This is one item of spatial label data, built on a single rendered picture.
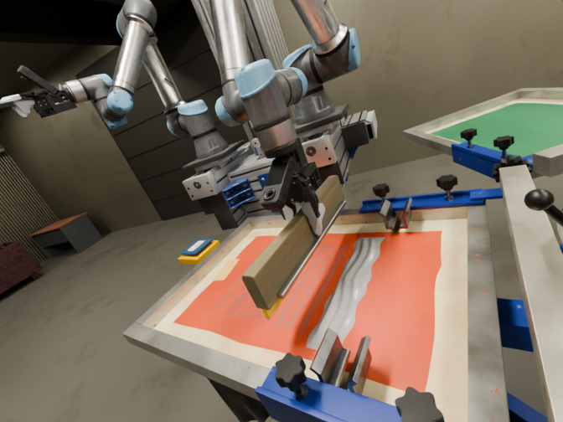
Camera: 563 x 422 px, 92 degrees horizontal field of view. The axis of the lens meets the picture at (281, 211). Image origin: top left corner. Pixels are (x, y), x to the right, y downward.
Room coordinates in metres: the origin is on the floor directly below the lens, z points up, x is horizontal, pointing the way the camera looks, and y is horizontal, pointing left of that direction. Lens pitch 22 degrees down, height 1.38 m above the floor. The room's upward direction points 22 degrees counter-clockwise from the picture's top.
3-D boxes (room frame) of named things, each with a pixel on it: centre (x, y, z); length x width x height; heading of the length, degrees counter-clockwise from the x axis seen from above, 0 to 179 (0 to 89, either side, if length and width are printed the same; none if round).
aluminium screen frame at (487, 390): (0.59, 0.02, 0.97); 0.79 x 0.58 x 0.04; 50
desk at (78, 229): (6.15, 4.64, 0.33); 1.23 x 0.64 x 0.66; 63
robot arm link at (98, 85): (1.24, 0.48, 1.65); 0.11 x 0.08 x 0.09; 127
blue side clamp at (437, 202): (0.65, -0.34, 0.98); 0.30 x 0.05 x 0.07; 50
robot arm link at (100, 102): (1.23, 0.47, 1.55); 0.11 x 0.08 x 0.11; 37
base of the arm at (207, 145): (1.29, 0.19, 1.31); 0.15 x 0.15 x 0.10
